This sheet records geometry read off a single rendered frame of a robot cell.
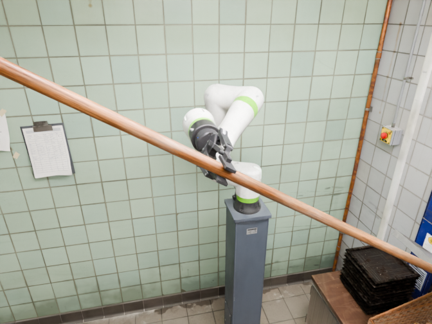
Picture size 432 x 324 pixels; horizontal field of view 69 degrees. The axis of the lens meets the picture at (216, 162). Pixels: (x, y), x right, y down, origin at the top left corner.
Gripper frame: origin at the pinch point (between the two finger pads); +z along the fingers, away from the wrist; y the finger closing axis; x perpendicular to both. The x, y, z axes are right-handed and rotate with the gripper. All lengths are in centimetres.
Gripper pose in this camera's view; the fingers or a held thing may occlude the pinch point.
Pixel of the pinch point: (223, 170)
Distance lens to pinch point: 76.7
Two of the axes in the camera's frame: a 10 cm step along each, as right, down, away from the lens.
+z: 2.2, 4.3, -8.8
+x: -8.3, -3.9, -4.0
